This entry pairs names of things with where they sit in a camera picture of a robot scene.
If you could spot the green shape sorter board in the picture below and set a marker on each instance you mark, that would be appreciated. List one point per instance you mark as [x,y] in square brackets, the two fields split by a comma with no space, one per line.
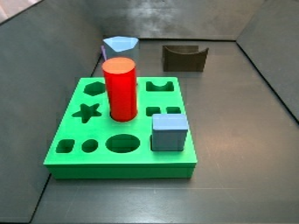
[96,148]

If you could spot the blue pentagon peg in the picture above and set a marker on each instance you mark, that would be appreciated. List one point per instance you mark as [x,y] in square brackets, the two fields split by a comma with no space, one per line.
[122,47]

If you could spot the blue square block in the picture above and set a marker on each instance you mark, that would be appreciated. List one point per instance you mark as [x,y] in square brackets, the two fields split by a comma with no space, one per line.
[170,128]

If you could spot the red cylinder peg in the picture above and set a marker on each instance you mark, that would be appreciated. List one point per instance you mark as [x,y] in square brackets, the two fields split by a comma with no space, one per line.
[119,72]

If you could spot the black arch fixture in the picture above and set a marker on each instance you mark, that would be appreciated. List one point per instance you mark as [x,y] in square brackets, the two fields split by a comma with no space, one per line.
[183,58]

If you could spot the purple arch object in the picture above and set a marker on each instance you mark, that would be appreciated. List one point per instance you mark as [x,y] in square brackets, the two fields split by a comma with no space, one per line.
[103,52]

